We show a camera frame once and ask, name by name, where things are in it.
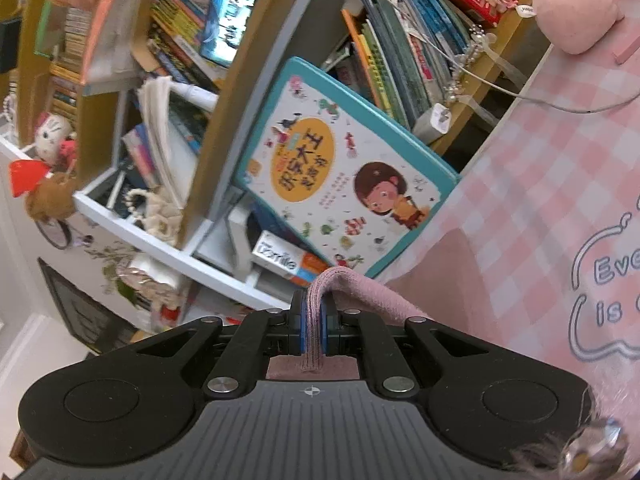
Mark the white and orange carton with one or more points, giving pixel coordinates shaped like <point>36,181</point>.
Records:
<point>280,260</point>

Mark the black framed picture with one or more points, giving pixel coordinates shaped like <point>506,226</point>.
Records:
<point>80,310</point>

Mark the white charger plug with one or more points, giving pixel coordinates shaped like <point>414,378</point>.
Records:
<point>434,122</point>

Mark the pink and purple knit sweater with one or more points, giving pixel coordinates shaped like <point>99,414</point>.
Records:
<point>440,280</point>

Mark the row of colourful books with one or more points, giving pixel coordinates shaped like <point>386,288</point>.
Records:
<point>175,35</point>

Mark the row of thin picture books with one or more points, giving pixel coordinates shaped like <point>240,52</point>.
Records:
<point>400,50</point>

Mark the wooden bookshelf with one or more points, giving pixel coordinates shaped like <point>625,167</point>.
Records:
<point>240,110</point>

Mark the white bookshelf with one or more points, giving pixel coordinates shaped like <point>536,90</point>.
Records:
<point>150,240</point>

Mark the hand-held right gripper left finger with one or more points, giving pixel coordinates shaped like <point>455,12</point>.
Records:
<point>298,327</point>

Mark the brown plush toy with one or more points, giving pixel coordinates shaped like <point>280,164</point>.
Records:
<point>47,197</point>

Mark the white tube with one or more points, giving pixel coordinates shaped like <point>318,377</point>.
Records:
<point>195,94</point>

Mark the white cat plush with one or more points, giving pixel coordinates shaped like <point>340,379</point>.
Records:
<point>52,135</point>

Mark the pearl bead strand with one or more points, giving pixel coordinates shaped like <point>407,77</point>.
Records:
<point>467,65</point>

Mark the teal children's picture book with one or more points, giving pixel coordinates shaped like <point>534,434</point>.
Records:
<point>310,170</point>

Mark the pink plush toy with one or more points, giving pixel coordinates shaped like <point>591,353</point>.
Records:
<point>580,10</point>

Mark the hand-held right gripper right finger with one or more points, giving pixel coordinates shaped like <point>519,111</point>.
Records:
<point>323,332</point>

